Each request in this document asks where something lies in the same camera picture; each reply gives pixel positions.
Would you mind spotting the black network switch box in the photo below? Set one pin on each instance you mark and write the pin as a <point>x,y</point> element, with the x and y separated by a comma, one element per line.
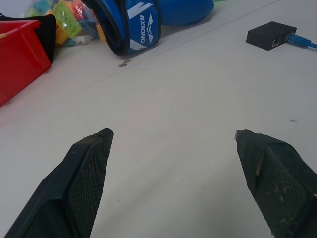
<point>268,34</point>

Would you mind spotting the bag of colourful toy blocks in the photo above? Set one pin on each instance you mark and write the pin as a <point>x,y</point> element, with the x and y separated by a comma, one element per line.
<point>71,27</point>

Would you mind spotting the black fabric pouch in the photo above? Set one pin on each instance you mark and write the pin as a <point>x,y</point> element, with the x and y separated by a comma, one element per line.
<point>48,37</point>

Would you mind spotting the blue RXIONG bag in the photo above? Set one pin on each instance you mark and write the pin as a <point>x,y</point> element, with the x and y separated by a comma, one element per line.
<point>138,22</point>

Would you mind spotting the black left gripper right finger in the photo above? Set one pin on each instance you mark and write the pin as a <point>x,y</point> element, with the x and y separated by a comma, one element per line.
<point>277,183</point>

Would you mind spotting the small brown debris scrap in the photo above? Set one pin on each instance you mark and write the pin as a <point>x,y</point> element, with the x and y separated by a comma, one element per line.
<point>124,63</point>

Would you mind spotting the red plastic bin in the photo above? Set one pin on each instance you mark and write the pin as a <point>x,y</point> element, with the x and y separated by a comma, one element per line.
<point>19,57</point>

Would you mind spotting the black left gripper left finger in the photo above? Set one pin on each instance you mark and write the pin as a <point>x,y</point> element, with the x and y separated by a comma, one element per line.
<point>81,183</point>

